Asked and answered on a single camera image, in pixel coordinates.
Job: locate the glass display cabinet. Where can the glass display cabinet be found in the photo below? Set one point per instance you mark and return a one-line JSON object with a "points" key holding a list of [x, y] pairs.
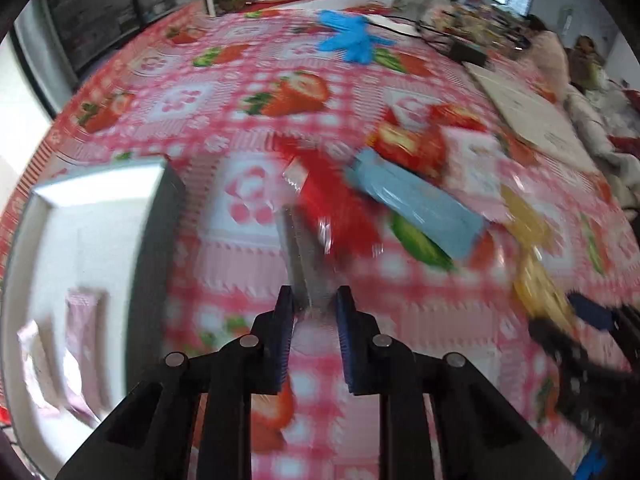
{"points": [[100, 10]]}

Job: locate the red silver-edged snack packet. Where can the red silver-edged snack packet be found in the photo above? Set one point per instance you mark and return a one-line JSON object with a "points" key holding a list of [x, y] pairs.
{"points": [[332, 205]]}

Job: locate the black box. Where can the black box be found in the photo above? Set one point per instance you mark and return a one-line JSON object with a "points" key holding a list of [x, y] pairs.
{"points": [[467, 52]]}

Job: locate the pink white snack packet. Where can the pink white snack packet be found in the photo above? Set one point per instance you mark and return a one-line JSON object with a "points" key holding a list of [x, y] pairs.
{"points": [[472, 170]]}

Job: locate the strawberry print tablecloth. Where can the strawberry print tablecloth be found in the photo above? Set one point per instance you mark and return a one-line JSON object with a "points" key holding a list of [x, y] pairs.
{"points": [[210, 110]]}

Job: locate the yellow snack packet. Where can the yellow snack packet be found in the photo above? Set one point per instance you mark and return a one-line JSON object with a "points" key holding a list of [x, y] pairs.
{"points": [[525, 220], [542, 287]]}

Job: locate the light blue snack packet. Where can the light blue snack packet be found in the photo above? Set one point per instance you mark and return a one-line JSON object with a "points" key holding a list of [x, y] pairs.
{"points": [[415, 200]]}

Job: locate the pale snack packet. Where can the pale snack packet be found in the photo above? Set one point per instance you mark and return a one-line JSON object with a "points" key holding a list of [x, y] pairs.
{"points": [[42, 365]]}

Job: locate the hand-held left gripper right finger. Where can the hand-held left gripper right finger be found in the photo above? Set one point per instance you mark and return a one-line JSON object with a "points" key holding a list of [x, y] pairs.
{"points": [[345, 340]]}

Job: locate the blue disposable glove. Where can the blue disposable glove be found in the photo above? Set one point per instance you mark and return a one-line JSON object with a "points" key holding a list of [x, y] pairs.
{"points": [[357, 45], [345, 20]]}

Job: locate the white board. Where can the white board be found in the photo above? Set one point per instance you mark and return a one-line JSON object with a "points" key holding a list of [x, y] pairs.
{"points": [[530, 110]]}

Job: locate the person's right hand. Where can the person's right hand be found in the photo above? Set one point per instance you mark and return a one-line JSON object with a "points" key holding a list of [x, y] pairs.
{"points": [[592, 462]]}

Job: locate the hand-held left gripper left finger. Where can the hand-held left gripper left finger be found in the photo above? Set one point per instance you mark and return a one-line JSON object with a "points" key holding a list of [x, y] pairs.
{"points": [[285, 340]]}

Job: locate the white covered sofa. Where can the white covered sofa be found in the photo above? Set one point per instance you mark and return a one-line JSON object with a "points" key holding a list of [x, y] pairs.
{"points": [[600, 130]]}

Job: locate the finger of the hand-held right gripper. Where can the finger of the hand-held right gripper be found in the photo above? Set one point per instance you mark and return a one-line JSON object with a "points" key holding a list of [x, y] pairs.
{"points": [[550, 337], [590, 310]]}

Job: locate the white grey storage box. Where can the white grey storage box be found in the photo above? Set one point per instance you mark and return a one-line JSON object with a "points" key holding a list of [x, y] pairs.
{"points": [[100, 220]]}

